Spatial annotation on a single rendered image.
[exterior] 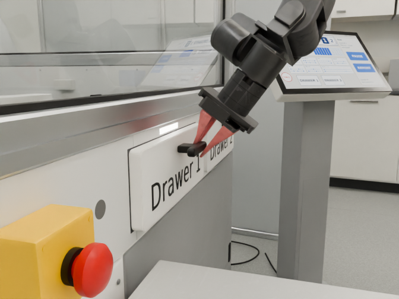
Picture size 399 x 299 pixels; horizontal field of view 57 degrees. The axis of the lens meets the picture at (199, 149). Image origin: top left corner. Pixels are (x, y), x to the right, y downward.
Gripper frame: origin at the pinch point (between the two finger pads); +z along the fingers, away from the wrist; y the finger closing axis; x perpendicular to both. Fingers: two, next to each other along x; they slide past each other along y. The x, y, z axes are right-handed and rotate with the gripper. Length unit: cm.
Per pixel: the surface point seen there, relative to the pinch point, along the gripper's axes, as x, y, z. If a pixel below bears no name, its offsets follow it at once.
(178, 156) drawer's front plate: 3.5, 1.7, 2.0
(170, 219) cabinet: 2.9, -3.5, 12.1
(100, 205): 24.4, 2.4, 4.4
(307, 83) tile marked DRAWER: -76, -8, -19
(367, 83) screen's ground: -94, -26, -31
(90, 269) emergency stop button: 37.3, -3.1, 0.2
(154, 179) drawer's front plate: 13.4, 1.0, 3.1
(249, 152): -167, -7, 35
